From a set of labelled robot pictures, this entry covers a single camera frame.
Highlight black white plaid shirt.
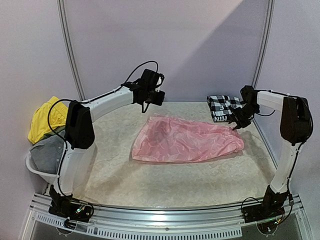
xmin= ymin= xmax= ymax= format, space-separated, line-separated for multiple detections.
xmin=206 ymin=95 xmax=245 ymax=123

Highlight pink printed garment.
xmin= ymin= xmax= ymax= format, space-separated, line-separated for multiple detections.
xmin=131 ymin=115 xmax=245 ymax=164

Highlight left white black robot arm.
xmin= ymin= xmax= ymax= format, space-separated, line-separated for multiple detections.
xmin=49 ymin=69 xmax=165 ymax=217

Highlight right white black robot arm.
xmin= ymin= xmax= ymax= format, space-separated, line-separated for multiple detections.
xmin=229 ymin=85 xmax=313 ymax=195

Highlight white plastic laundry basket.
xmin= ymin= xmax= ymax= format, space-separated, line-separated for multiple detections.
xmin=25 ymin=154 xmax=76 ymax=184

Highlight olive green garment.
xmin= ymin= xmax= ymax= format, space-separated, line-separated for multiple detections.
xmin=44 ymin=126 xmax=65 ymax=137

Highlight yellow shorts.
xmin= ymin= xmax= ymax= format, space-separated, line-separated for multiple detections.
xmin=27 ymin=96 xmax=68 ymax=144

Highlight grey garment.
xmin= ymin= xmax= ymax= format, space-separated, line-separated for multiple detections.
xmin=30 ymin=132 xmax=65 ymax=174

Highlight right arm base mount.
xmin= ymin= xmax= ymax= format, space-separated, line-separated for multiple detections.
xmin=240 ymin=186 xmax=294 ymax=223

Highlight right aluminium frame post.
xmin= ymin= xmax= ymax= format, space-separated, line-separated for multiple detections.
xmin=251 ymin=0 xmax=275 ymax=88

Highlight aluminium frame post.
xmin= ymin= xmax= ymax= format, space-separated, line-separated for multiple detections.
xmin=251 ymin=0 xmax=275 ymax=88
xmin=56 ymin=0 xmax=86 ymax=100

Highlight left aluminium frame post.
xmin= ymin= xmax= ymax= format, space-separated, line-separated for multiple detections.
xmin=56 ymin=0 xmax=86 ymax=100

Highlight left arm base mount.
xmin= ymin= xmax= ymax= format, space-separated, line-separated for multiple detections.
xmin=48 ymin=185 xmax=95 ymax=223

